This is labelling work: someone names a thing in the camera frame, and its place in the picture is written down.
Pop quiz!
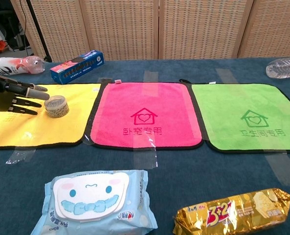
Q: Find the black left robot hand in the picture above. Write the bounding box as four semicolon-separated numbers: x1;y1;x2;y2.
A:
0;73;50;116

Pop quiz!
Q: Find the clear jar of clips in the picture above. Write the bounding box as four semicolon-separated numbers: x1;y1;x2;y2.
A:
44;95;70;119

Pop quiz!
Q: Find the blue cardboard wrap box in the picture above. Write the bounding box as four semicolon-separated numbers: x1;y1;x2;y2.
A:
49;50;105;85

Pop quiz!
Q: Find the white red drink bottle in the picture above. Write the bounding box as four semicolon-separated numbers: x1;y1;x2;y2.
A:
0;55;46;76

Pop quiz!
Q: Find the yellow microfibre cloth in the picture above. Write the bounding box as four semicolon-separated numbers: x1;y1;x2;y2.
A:
0;83;102;150

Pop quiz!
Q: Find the black tripod stand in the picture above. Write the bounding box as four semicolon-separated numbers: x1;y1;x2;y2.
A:
25;0;53;63

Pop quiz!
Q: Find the blue wet wipes pack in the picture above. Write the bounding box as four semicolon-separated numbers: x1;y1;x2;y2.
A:
30;169;158;235

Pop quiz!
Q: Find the pink microfibre cloth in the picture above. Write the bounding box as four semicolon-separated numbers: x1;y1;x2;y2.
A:
84;81;205;152

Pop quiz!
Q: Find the wooden woven folding screen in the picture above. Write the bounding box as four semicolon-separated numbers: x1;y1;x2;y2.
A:
10;0;290;63

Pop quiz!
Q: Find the green microfibre cloth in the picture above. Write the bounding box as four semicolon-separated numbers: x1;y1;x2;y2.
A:
191;82;290;154

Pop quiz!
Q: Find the gold biscuit packet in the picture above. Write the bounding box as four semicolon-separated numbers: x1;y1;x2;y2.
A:
172;188;290;235

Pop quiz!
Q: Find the clear crumpled plastic bottle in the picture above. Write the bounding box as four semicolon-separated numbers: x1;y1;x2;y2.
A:
265;56;290;79

